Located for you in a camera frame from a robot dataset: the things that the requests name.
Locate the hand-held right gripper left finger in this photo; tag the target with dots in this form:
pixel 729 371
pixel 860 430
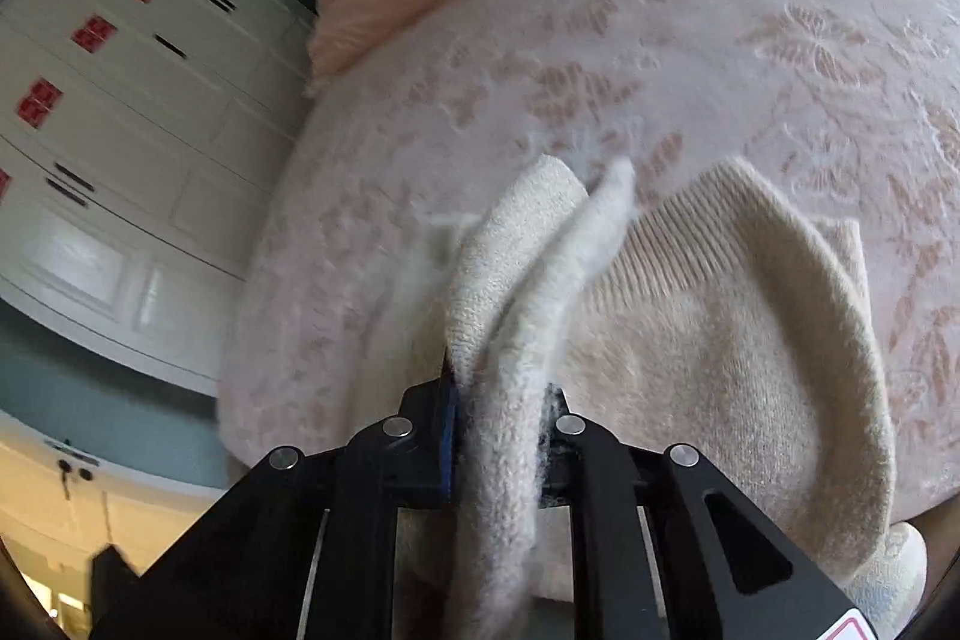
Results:
pixel 450 445

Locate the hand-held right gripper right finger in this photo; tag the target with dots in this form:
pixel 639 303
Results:
pixel 559 460

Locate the cream sweater with black hearts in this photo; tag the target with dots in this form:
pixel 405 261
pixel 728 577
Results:
pixel 712 347

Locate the white fuzzy garment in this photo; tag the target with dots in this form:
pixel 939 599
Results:
pixel 892 572

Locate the dark object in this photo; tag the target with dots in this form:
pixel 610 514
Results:
pixel 112 572

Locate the white wardrobe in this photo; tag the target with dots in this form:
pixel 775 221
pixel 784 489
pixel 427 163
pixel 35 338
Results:
pixel 150 160

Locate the pink floral bed blanket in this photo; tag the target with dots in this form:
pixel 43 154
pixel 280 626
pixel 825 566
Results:
pixel 675 48

